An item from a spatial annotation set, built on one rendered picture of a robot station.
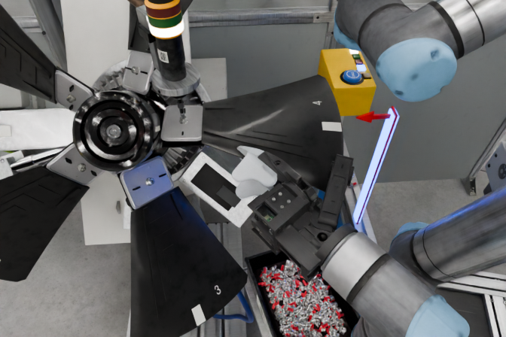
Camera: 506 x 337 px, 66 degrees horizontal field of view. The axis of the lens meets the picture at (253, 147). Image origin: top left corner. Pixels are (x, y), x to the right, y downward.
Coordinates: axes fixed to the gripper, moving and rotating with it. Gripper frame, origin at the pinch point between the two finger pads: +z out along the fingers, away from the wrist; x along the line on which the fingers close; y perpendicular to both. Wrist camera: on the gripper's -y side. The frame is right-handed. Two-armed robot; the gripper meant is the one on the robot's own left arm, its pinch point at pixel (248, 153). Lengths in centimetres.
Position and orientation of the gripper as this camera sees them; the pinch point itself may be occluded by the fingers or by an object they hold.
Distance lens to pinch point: 59.6
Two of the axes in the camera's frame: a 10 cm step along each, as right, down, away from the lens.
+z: -6.5, -5.5, 5.2
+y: -7.5, 5.5, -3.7
